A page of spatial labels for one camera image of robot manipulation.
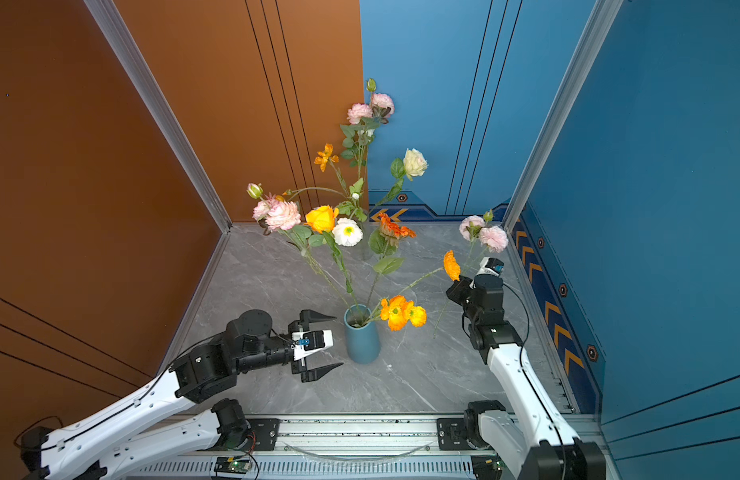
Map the pink peony flower stem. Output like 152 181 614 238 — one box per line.
455 210 508 346

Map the teal ceramic vase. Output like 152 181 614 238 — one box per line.
344 304 381 364

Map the orange flower stem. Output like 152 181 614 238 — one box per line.
368 250 462 332

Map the orange gerbera with leaf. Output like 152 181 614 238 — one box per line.
368 212 417 301

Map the yellow ranunculus flower stem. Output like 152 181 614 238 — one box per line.
306 205 356 299

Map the small pink rose spray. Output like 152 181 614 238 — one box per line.
246 183 348 306

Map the yellow cosmos flower stem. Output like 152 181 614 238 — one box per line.
273 143 357 204

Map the white poppy fuzzy green stem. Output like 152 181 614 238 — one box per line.
332 178 368 247

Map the pink rose spray with leaves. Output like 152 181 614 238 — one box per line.
340 78 395 180

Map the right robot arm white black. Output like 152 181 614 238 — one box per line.
447 273 607 479

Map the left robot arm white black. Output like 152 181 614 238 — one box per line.
19 309 334 479

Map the clear glass vase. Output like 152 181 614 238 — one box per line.
355 222 374 261

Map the green circuit board left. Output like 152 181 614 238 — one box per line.
213 456 257 476

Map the green circuit board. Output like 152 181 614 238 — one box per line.
471 456 504 480
213 456 257 476

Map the green circuit board right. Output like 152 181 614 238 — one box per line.
471 456 504 480

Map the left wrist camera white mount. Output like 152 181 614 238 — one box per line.
291 330 334 352

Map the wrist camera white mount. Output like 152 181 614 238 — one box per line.
477 257 505 277
291 330 334 352

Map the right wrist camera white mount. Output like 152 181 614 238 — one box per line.
477 257 505 277

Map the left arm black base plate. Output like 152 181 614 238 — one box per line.
206 417 281 453

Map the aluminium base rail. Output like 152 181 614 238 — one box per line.
130 413 498 479

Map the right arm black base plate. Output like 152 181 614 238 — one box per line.
436 417 482 451

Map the aluminium corner post right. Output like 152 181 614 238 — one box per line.
503 0 624 233

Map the aluminium corner post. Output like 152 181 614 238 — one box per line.
503 0 624 233
84 0 233 234

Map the aluminium corner post left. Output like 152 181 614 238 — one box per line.
84 0 233 234

